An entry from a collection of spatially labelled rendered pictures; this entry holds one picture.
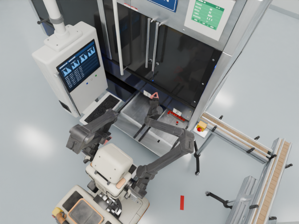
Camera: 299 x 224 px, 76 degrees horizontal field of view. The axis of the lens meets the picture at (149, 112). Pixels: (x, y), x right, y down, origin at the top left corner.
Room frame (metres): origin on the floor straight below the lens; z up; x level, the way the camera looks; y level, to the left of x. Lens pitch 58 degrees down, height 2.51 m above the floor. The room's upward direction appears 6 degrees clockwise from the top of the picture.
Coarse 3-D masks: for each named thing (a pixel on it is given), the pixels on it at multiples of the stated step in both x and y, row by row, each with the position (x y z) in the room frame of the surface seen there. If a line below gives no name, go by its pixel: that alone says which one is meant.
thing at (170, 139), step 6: (162, 114) 0.99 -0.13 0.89; (162, 120) 0.92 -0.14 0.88; (168, 120) 0.93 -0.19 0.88; (174, 120) 0.93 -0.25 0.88; (186, 120) 0.95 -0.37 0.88; (180, 126) 0.87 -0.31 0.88; (150, 132) 0.78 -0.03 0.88; (156, 132) 0.78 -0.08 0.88; (162, 132) 0.79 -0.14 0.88; (162, 138) 0.73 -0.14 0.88; (168, 138) 0.74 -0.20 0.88; (174, 138) 0.74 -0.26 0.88; (168, 144) 0.68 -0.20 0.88
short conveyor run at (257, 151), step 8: (208, 120) 0.92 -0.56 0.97; (216, 120) 0.95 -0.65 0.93; (208, 128) 0.88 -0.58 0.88; (216, 128) 0.86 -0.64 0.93; (224, 128) 0.87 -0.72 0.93; (232, 128) 0.86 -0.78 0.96; (224, 136) 0.80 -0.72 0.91; (232, 136) 0.80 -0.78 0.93; (240, 136) 0.80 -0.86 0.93; (248, 136) 0.79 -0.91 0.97; (232, 144) 0.75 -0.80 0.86; (240, 144) 0.72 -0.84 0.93; (248, 144) 0.72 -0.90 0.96; (256, 144) 0.74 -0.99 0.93; (248, 152) 0.66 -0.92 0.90; (256, 152) 0.66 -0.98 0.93; (264, 152) 0.65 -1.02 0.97; (264, 160) 0.60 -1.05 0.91
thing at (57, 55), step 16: (80, 32) 1.21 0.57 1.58; (96, 32) 1.32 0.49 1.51; (48, 48) 1.04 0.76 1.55; (64, 48) 1.05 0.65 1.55; (80, 48) 1.15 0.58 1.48; (96, 48) 1.28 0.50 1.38; (48, 64) 0.90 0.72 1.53; (64, 64) 0.99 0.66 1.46; (80, 64) 1.10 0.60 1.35; (96, 64) 1.24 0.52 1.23; (48, 80) 0.95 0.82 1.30; (64, 80) 0.94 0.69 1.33; (80, 80) 1.06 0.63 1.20; (96, 80) 1.20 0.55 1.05; (64, 96) 0.90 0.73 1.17; (80, 96) 1.01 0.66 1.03; (96, 96) 1.16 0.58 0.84; (80, 112) 0.95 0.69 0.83
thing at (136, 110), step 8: (136, 96) 1.17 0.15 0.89; (144, 96) 1.19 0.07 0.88; (128, 104) 1.06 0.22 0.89; (136, 104) 1.08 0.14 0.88; (144, 104) 1.09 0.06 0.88; (160, 104) 1.10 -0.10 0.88; (128, 112) 0.97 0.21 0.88; (136, 112) 0.98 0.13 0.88; (144, 112) 0.99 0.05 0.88; (136, 120) 0.89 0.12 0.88
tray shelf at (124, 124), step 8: (120, 120) 0.88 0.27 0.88; (128, 120) 0.88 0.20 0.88; (120, 128) 0.79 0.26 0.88; (128, 128) 0.80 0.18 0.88; (136, 128) 0.81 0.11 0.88; (144, 136) 0.73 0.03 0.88; (152, 136) 0.74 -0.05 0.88; (144, 144) 0.65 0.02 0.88; (152, 144) 0.66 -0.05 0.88; (160, 144) 0.67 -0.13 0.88; (160, 152) 0.59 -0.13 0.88
